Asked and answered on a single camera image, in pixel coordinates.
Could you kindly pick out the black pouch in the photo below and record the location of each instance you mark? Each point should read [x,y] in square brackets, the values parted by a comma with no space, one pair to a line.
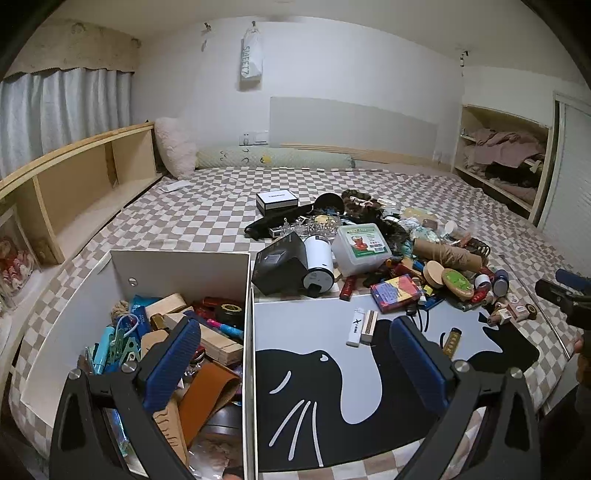
[277,221]

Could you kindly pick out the grey and black cat mat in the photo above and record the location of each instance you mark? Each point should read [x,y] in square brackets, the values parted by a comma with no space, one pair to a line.
[300,332]

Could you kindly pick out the white hanging bag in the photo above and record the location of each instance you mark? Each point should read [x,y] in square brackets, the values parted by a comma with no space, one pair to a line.
[250,60]

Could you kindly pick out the wooden block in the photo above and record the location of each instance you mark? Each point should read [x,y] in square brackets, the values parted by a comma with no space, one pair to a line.
[217,348]

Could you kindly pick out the white tape roll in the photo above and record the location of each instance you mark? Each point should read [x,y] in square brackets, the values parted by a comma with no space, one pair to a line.
[483,282]

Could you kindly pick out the pile of clothes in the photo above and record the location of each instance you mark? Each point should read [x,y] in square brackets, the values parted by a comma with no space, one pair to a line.
[503,150]

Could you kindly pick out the colourful card box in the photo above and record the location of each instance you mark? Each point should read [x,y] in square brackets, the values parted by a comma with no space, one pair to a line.
[396,293]

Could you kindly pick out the white wardrobe door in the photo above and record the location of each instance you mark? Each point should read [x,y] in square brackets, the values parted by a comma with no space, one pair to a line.
[570,175]

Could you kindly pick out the green printed coaster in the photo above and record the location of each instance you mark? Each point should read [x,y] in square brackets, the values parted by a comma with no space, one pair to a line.
[458,284]

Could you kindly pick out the cork coaster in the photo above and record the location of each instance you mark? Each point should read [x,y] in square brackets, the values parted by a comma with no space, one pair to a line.
[437,274]

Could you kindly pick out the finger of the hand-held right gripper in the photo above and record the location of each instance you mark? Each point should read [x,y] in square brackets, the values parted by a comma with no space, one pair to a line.
[572,278]
[558,297]

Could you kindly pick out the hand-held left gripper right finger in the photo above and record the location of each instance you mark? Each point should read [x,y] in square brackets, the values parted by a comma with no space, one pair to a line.
[415,364]

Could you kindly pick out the white lighter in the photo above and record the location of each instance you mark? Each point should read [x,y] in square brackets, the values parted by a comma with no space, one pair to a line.
[355,328]

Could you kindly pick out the round blue tin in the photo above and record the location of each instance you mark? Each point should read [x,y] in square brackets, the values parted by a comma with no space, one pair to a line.
[501,282]

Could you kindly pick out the black cardboard box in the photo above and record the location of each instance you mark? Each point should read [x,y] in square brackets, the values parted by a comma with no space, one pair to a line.
[277,263]

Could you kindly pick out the teal pen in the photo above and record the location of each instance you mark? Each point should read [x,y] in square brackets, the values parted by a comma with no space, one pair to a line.
[101,350]

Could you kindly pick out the fluffy pink pillow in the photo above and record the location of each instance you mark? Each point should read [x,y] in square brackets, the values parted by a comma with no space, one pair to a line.
[175,147]

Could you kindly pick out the white remote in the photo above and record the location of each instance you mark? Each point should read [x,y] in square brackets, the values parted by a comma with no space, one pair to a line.
[174,186]

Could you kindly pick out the long pale green bolster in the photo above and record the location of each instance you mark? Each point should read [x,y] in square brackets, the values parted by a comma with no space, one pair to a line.
[277,158]

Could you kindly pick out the beige lighter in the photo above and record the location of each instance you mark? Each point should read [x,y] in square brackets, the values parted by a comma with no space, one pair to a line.
[369,326]

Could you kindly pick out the checkered blanket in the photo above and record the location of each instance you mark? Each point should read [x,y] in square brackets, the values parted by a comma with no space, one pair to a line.
[207,207]

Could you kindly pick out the dark scrunchie bundle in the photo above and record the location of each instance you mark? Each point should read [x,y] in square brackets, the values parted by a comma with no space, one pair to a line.
[364,207]

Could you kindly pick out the wooden wardrobe shelf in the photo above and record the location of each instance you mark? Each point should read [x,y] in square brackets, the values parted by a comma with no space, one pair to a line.
[538,194]

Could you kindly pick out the twine roll on cardboard tube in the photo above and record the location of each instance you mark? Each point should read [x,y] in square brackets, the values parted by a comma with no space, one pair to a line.
[445,254]

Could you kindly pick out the wall switch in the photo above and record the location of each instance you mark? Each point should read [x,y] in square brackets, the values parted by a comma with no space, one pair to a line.
[253,137]

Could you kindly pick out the clear plastic container green label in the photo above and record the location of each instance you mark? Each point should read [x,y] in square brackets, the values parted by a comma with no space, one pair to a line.
[362,249]

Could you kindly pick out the group of small wooden stamps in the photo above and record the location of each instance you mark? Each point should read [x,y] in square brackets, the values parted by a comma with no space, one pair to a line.
[512,311]

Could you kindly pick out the clear doll display box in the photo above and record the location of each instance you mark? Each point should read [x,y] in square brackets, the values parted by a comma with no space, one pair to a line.
[16,267]

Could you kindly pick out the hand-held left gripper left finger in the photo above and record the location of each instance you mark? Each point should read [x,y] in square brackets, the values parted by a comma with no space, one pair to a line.
[173,360]

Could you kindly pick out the white tumbler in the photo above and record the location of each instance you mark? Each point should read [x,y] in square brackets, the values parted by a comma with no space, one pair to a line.
[318,258]

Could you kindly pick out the white curtain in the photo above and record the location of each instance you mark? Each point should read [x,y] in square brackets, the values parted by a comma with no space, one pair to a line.
[60,110]

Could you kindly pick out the white storage box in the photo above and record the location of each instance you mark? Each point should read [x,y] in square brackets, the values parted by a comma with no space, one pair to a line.
[184,272]

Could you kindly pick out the green clip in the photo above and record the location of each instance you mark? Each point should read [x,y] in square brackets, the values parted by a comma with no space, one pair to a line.
[123,346]

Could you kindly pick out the brown leather strip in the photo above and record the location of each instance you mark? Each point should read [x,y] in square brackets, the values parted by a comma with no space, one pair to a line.
[207,397]

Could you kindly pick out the black tape roll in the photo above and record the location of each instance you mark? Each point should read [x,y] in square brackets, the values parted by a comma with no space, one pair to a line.
[230,316]

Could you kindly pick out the wooden bedside shelf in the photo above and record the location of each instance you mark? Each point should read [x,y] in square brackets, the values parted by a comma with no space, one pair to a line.
[69,184]

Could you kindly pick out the black and white box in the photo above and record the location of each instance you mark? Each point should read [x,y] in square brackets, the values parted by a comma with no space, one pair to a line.
[276,201]

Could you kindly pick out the beige curtain valance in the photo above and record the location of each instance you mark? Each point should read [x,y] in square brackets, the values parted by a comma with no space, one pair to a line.
[69,46]

